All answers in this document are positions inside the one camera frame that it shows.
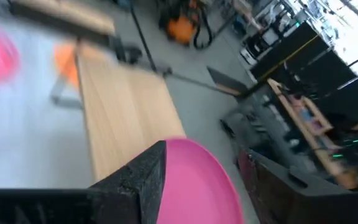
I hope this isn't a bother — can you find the small translucent orange plate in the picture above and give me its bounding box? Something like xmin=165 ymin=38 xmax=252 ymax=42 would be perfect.
xmin=53 ymin=42 xmax=81 ymax=88

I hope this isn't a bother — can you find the wooden rack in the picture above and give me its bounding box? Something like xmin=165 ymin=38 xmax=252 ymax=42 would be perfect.
xmin=266 ymin=77 xmax=358 ymax=191

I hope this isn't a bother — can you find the white table mat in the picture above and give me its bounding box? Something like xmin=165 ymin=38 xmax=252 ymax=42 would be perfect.
xmin=0 ymin=12 xmax=94 ymax=190

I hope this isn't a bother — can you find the wooden shelf with black legs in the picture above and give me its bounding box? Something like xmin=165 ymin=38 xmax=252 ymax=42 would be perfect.
xmin=50 ymin=39 xmax=186 ymax=184

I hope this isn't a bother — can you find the black partition panel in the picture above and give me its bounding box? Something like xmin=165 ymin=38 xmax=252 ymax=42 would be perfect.
xmin=249 ymin=21 xmax=358 ymax=125

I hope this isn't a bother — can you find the orange and black equipment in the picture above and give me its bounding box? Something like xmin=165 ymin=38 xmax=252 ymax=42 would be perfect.
xmin=157 ymin=0 xmax=214 ymax=50

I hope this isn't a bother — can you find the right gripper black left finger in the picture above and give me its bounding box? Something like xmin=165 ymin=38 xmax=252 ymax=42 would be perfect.
xmin=0 ymin=139 xmax=168 ymax=224

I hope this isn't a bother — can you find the large magenta plate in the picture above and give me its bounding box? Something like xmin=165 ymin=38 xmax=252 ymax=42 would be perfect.
xmin=156 ymin=138 xmax=246 ymax=224

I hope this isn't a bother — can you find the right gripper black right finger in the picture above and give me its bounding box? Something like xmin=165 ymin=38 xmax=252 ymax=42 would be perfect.
xmin=237 ymin=148 xmax=358 ymax=224

